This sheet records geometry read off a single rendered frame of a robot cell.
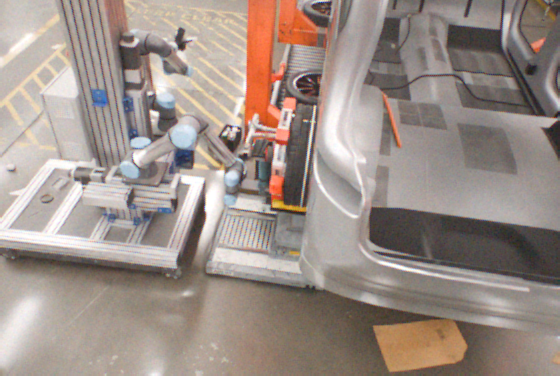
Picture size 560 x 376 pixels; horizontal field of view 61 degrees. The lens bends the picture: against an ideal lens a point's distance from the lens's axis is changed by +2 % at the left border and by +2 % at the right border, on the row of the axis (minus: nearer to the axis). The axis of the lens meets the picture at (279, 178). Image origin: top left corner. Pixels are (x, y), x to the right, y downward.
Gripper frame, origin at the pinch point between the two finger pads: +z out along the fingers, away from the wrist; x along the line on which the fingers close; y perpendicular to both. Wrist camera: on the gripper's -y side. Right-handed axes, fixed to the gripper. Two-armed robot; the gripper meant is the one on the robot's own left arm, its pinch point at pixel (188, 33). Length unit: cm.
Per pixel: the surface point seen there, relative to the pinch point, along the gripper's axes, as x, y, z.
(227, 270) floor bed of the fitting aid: 93, 105, -99
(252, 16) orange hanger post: 53, -39, -20
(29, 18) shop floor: -316, 168, 178
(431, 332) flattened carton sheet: 233, 92, -87
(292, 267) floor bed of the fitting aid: 134, 99, -79
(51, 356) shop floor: 25, 122, -191
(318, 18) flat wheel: 39, 71, 268
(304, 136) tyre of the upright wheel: 113, -5, -69
